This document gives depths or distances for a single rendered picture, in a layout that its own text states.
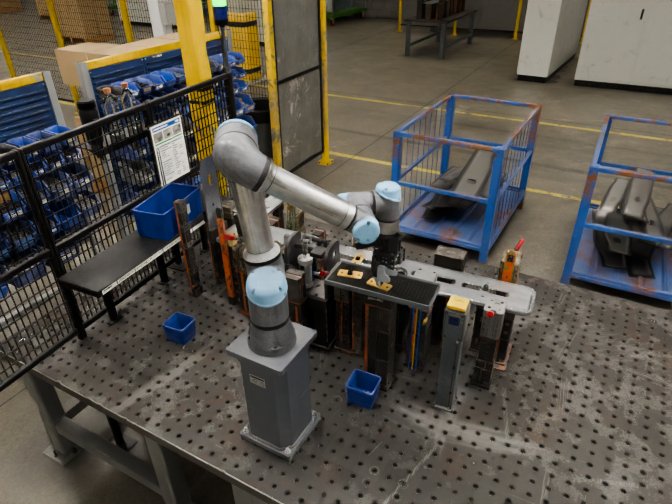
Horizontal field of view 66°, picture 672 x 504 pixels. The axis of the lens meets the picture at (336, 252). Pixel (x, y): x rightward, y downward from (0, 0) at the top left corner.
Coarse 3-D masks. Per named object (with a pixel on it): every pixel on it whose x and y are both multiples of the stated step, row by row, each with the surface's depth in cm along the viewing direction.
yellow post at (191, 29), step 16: (176, 0) 244; (192, 0) 244; (176, 16) 248; (192, 16) 246; (192, 32) 249; (192, 48) 253; (192, 64) 258; (208, 64) 264; (192, 80) 262; (192, 96) 267; (208, 96) 268; (192, 112) 272; (208, 112) 271; (208, 128) 274
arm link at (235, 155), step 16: (224, 144) 128; (240, 144) 128; (224, 160) 128; (240, 160) 127; (256, 160) 128; (272, 160) 131; (240, 176) 128; (256, 176) 128; (272, 176) 130; (288, 176) 132; (256, 192) 132; (272, 192) 132; (288, 192) 132; (304, 192) 133; (320, 192) 136; (304, 208) 136; (320, 208) 136; (336, 208) 137; (352, 208) 140; (368, 208) 146; (336, 224) 140; (352, 224) 140; (368, 224) 139; (368, 240) 141
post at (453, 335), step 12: (456, 312) 164; (468, 312) 166; (444, 324) 168; (444, 336) 170; (456, 336) 168; (444, 348) 173; (456, 348) 171; (444, 360) 176; (456, 360) 174; (444, 372) 179; (456, 372) 177; (444, 384) 181; (456, 384) 185; (444, 396) 184; (444, 408) 186
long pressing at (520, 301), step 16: (352, 256) 220; (368, 256) 220; (448, 272) 208; (464, 272) 209; (448, 288) 199; (464, 288) 199; (496, 288) 199; (512, 288) 198; (528, 288) 198; (480, 304) 191; (512, 304) 190; (528, 304) 190
